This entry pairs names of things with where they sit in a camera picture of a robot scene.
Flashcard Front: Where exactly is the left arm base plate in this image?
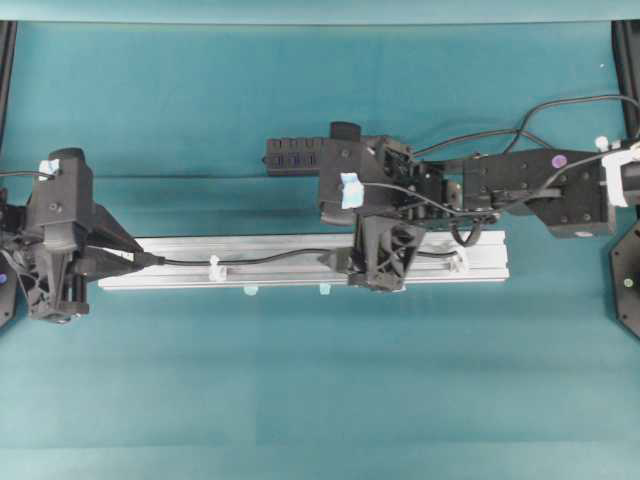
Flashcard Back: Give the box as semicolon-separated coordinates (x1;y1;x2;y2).
1;249;27;333

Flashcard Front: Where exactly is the black multiport USB hub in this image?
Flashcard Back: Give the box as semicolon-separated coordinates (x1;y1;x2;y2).
262;137;327;177

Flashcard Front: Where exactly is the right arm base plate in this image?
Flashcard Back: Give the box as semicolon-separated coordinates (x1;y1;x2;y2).
610;221;640;338

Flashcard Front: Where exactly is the aluminium extrusion rail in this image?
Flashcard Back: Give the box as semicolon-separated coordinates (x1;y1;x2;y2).
98;231;509;290

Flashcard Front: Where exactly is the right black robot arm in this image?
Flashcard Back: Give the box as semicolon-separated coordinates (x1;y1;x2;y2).
318;137;639;292

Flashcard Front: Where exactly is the black hub power cable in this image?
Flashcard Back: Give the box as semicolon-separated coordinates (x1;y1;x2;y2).
412;127;556;156

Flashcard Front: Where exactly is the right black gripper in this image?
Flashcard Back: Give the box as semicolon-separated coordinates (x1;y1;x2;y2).
318;136;448;292

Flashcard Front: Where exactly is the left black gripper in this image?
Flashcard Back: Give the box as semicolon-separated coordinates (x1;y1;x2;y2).
1;201;150;324

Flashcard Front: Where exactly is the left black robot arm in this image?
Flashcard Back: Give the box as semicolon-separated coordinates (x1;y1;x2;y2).
1;161;163;324

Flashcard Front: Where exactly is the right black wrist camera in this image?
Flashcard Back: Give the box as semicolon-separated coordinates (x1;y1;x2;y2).
317;121;381;226

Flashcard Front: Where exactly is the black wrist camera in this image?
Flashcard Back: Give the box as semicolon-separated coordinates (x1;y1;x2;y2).
317;121;381;226
26;147;94;232

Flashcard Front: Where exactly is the black USB cable with plug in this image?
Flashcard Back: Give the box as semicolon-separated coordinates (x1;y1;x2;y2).
130;94;640;269

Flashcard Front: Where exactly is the right black frame post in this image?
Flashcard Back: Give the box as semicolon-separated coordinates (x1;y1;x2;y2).
611;19;640;139

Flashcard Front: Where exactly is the left black frame post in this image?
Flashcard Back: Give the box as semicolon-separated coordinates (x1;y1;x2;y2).
0;20;18;145

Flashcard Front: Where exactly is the black frame post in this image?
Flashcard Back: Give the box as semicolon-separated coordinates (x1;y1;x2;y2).
611;19;640;139
0;20;18;145

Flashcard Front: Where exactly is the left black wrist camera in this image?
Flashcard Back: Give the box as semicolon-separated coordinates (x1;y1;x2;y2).
26;147;94;232

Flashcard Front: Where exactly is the right white cable-tie ring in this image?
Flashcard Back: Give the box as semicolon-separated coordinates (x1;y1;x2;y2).
447;248;471;274

